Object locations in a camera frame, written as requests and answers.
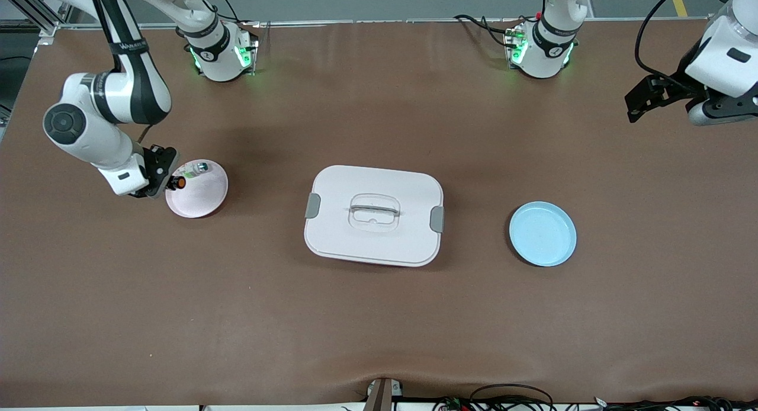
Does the white lidded storage box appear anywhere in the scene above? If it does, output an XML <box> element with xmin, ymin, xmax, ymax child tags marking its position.
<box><xmin>304</xmin><ymin>165</ymin><xmax>445</xmax><ymax>267</ymax></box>

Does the black cable bundle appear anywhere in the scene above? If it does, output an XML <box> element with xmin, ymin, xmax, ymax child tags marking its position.
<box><xmin>432</xmin><ymin>384</ymin><xmax>758</xmax><ymax>411</ymax></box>

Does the pale pink round plate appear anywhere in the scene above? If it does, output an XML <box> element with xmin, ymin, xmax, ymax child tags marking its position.
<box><xmin>165</xmin><ymin>159</ymin><xmax>229</xmax><ymax>219</ymax></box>

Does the metal table edge bracket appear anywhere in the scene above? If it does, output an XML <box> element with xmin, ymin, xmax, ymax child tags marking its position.
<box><xmin>363</xmin><ymin>378</ymin><xmax>404</xmax><ymax>411</ymax></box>

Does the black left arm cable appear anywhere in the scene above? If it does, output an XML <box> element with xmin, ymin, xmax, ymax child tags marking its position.
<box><xmin>634</xmin><ymin>0</ymin><xmax>692</xmax><ymax>91</ymax></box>

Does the light blue round plate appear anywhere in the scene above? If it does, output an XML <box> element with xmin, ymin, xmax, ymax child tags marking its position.
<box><xmin>509</xmin><ymin>201</ymin><xmax>577</xmax><ymax>267</ymax></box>

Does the black base cable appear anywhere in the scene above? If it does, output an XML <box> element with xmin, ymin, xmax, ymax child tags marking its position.
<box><xmin>453</xmin><ymin>13</ymin><xmax>537</xmax><ymax>50</ymax></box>

